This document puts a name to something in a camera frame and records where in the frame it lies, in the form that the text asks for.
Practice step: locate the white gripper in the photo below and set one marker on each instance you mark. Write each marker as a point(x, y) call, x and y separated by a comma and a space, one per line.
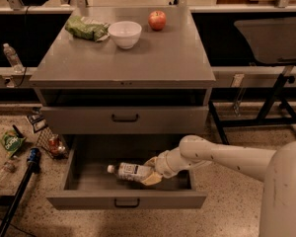
point(162, 165)

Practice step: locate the clear plastic bottle blue label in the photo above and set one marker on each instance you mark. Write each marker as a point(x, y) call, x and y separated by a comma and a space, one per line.
point(130, 172)

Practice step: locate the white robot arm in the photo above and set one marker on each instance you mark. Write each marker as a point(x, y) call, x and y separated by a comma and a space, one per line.
point(275, 168)

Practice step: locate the closed grey upper drawer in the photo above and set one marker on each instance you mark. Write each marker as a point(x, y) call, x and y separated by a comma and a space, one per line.
point(129, 120)

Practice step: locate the open grey lower drawer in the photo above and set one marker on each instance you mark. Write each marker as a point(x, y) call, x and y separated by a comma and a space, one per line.
point(88, 185)

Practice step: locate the grey drawer cabinet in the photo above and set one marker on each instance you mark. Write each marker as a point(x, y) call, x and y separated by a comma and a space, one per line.
point(164, 69)

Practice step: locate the plastic bottle on floor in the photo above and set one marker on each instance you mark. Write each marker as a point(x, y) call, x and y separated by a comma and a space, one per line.
point(6, 171)

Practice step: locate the clear water bottle on ledge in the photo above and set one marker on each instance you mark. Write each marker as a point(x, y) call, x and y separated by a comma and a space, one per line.
point(13, 58)

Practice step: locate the black pole blue clamp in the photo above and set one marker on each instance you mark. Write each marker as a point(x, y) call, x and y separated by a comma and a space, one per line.
point(32, 167)

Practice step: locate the black snack packet on floor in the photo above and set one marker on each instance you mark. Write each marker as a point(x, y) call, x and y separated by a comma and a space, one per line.
point(38, 122)

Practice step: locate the white bowl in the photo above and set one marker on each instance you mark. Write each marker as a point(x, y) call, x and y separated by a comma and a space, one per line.
point(125, 34)

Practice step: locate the green snack bag on floor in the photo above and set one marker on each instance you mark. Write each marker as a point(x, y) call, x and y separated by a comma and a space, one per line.
point(12, 141)

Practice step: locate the red apple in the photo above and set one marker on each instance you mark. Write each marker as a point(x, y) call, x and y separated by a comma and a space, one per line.
point(157, 20)

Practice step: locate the green chip bag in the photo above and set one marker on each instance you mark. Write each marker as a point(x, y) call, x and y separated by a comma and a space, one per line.
point(87, 28)

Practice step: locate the dark grey chair seat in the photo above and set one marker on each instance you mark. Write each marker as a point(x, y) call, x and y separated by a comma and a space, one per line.
point(272, 41)

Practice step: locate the black metal table frame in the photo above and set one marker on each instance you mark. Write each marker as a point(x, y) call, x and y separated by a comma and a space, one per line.
point(261, 119)

